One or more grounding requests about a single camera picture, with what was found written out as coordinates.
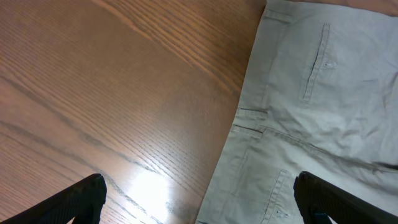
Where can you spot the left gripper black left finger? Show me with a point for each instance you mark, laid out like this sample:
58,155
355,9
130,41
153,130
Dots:
80,203

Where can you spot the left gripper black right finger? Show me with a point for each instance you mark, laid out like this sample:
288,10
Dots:
321,202

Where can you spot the khaki green shorts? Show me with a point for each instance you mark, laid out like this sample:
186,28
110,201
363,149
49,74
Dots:
319,95

